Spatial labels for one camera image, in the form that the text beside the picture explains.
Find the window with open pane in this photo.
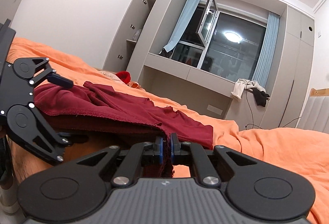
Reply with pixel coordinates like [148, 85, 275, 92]
[159, 0, 266, 82]

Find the orange bed cover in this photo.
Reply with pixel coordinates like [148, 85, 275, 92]
[7, 38, 328, 223]

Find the right light blue curtain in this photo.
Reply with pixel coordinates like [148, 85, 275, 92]
[252, 11, 280, 88]

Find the white wall socket plate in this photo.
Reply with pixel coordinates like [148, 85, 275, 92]
[207, 105, 222, 115]

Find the left light blue curtain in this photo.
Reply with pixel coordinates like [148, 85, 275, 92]
[162, 0, 200, 53]

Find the light blue curtain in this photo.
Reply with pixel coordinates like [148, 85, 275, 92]
[252, 11, 280, 88]
[162, 0, 200, 53]

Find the bright red cloth item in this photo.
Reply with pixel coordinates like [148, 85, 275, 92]
[115, 71, 131, 84]

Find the black cloth on sill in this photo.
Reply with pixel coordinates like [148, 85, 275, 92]
[252, 88, 270, 107]

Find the white cloth on sill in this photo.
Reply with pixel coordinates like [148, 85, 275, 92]
[231, 79, 266, 101]

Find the black power cable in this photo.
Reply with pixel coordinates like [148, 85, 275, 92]
[244, 79, 303, 130]

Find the grey padded headboard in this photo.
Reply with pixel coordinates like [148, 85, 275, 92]
[296, 88, 329, 133]

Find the open grey wardrobe door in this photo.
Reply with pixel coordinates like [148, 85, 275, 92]
[103, 0, 150, 72]

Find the dark red long-sleeve garment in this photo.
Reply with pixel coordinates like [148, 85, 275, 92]
[35, 82, 213, 161]

